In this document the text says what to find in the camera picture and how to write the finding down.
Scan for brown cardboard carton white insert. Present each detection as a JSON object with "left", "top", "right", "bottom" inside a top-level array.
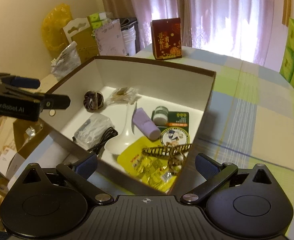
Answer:
[{"left": 63, "top": 17, "right": 99, "bottom": 63}]

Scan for yellow plastic bag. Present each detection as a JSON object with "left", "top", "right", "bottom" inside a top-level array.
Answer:
[{"left": 41, "top": 3, "right": 73, "bottom": 59}]

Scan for crumpled silver plastic bag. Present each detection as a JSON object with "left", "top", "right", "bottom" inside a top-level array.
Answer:
[{"left": 51, "top": 41, "right": 81, "bottom": 81}]

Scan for brown striped hair claw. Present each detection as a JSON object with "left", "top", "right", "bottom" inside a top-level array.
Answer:
[{"left": 141, "top": 144, "right": 192, "bottom": 175}]

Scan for purple curtain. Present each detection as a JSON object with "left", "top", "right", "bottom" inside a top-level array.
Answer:
[{"left": 102, "top": 0, "right": 274, "bottom": 65}]

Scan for brown scrunchie hair tie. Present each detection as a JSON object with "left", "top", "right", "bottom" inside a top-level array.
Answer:
[{"left": 83, "top": 89, "right": 105, "bottom": 112}]

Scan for checked pastel tablecloth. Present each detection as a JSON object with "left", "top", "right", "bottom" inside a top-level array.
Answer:
[{"left": 27, "top": 47, "right": 294, "bottom": 207}]

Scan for yellow snack pouch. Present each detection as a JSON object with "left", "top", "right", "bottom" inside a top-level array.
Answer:
[{"left": 117, "top": 137, "right": 183, "bottom": 193}]

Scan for green blister card with jar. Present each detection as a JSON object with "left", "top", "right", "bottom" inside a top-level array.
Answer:
[{"left": 151, "top": 106, "right": 190, "bottom": 147}]

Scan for white plastic bucket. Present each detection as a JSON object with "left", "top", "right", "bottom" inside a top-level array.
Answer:
[{"left": 121, "top": 25, "right": 136, "bottom": 56}]

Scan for clear plastic cotton swab case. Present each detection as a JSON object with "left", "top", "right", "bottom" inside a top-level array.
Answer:
[{"left": 72, "top": 113, "right": 114, "bottom": 150}]

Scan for pink paper bag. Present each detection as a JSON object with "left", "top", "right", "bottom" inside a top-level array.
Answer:
[{"left": 94, "top": 19, "right": 127, "bottom": 56}]

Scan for white plastic rice spoon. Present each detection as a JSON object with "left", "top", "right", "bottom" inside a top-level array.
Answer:
[{"left": 104, "top": 102, "right": 136, "bottom": 155}]

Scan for purple tube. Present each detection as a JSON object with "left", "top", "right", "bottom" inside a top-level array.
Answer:
[{"left": 132, "top": 108, "right": 161, "bottom": 141}]

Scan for brown cardboard box white inside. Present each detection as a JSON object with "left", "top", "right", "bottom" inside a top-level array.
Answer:
[{"left": 40, "top": 55, "right": 217, "bottom": 196}]

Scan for dark red gift box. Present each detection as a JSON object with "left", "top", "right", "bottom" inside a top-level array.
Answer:
[{"left": 151, "top": 18, "right": 182, "bottom": 60}]

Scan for black usb cable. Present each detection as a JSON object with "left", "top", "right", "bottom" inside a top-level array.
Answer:
[{"left": 86, "top": 126, "right": 119, "bottom": 157}]

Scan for bag of cotton swabs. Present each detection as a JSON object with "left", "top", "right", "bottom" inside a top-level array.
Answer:
[{"left": 106, "top": 87, "right": 138, "bottom": 105}]

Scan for small green tissue boxes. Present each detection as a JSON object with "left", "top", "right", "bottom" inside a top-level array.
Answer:
[{"left": 88, "top": 11, "right": 113, "bottom": 30}]

